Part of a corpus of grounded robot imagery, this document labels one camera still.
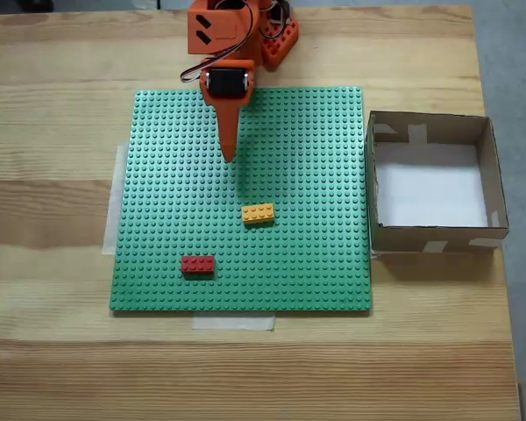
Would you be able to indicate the yellow lego block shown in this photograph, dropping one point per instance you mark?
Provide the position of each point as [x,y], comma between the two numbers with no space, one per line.
[258,214]

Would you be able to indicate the cardboard box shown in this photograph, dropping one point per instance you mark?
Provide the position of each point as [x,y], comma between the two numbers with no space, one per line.
[403,239]

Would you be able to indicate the red lego block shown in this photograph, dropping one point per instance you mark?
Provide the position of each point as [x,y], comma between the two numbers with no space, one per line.
[198,265]

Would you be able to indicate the wide masking tape strip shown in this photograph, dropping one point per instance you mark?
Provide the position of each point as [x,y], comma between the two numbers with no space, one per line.
[114,197]

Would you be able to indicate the green lego baseplate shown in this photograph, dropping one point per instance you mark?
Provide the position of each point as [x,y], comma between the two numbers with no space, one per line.
[179,197]

